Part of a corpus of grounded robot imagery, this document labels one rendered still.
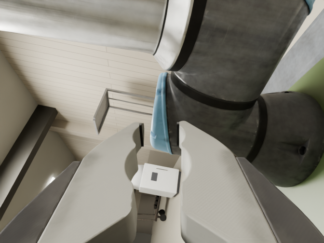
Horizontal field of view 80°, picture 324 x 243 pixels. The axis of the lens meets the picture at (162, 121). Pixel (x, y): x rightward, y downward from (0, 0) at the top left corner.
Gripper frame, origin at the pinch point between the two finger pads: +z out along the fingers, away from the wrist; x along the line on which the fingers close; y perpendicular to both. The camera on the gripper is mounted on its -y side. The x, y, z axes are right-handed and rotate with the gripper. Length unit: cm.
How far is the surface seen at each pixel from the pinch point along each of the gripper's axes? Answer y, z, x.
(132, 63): 58, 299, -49
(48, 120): 190, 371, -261
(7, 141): 199, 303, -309
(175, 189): 367, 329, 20
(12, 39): 17, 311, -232
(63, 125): 229, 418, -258
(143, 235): 950, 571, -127
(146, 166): 328, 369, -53
